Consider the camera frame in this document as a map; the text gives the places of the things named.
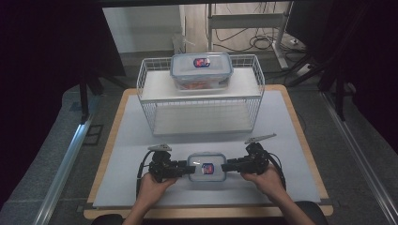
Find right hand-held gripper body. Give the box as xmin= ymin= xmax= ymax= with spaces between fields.
xmin=244 ymin=133 xmax=278 ymax=176

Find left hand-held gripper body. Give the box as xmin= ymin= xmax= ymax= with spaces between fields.
xmin=146 ymin=143 xmax=181 ymax=184

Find small clear food container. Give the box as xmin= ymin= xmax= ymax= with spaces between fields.
xmin=186 ymin=152 xmax=227 ymax=183

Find white wire shelf rack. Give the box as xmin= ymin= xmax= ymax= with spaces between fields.
xmin=136 ymin=54 xmax=267 ymax=137

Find large clear food container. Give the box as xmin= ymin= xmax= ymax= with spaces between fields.
xmin=169 ymin=52 xmax=235 ymax=92

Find person's left hand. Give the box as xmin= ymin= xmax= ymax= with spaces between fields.
xmin=137 ymin=172 xmax=178 ymax=209

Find person's right hand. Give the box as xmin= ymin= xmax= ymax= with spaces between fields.
xmin=240 ymin=164 xmax=287 ymax=203

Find white power strip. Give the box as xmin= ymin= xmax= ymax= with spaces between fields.
xmin=295 ymin=63 xmax=314 ymax=78

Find black stand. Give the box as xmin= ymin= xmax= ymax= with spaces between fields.
xmin=286 ymin=51 xmax=350 ymax=122
xmin=77 ymin=69 xmax=106 ymax=124

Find clear plastic bag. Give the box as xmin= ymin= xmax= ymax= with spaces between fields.
xmin=171 ymin=33 xmax=195 ymax=55

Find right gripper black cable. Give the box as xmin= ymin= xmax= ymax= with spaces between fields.
xmin=265 ymin=152 xmax=287 ymax=190

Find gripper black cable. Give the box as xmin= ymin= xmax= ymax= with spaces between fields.
xmin=265 ymin=152 xmax=287 ymax=190
xmin=135 ymin=150 xmax=157 ymax=199

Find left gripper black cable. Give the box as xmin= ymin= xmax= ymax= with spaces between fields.
xmin=135 ymin=150 xmax=157 ymax=199

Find aluminium rail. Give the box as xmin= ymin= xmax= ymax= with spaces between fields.
xmin=32 ymin=120 xmax=92 ymax=225
xmin=321 ymin=91 xmax=398 ymax=225

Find black floor cables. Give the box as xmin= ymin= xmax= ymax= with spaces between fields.
xmin=214 ymin=27 xmax=309 ymax=54

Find white metal desk frame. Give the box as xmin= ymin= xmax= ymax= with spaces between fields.
xmin=206 ymin=2 xmax=291 ymax=70

